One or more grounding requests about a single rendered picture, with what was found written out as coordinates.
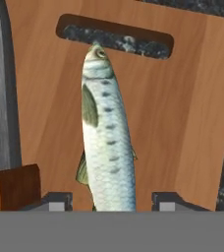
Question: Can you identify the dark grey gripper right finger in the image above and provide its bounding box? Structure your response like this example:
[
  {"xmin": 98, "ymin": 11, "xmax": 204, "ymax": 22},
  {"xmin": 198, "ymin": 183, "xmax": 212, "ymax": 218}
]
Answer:
[{"xmin": 151, "ymin": 191, "xmax": 212, "ymax": 213}]

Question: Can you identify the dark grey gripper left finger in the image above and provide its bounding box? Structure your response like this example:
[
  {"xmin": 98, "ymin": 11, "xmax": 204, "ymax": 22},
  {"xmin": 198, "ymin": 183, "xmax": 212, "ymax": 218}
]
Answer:
[{"xmin": 20, "ymin": 191, "xmax": 74, "ymax": 213}]

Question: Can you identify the wooden cutting board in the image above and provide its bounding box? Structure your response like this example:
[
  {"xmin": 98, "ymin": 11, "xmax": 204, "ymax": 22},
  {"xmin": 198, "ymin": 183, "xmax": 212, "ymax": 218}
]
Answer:
[{"xmin": 4, "ymin": 0, "xmax": 224, "ymax": 213}]

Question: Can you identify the silver fish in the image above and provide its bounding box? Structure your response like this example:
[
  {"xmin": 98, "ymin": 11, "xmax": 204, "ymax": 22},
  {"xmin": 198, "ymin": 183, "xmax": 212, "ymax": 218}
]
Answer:
[{"xmin": 75, "ymin": 43, "xmax": 139, "ymax": 213}]

